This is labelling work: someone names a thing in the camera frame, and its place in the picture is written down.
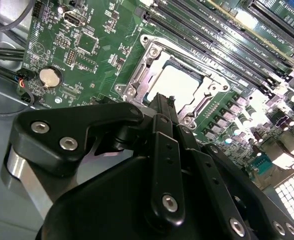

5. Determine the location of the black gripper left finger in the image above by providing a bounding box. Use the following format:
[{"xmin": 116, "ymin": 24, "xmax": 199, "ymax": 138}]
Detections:
[{"xmin": 0, "ymin": 91, "xmax": 187, "ymax": 227}]

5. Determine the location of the metal socket cover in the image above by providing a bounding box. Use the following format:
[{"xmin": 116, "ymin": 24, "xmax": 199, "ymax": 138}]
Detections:
[{"xmin": 126, "ymin": 42, "xmax": 229, "ymax": 125}]

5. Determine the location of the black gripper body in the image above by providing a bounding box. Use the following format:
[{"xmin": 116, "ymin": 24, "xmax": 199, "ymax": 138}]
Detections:
[{"xmin": 35, "ymin": 156, "xmax": 228, "ymax": 240}]

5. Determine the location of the silver CPU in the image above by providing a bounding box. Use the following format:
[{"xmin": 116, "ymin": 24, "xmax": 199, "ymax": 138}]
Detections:
[{"xmin": 145, "ymin": 61, "xmax": 205, "ymax": 107}]

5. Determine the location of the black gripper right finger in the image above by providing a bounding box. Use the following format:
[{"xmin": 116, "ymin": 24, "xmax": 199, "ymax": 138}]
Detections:
[{"xmin": 168, "ymin": 96, "xmax": 294, "ymax": 240}]

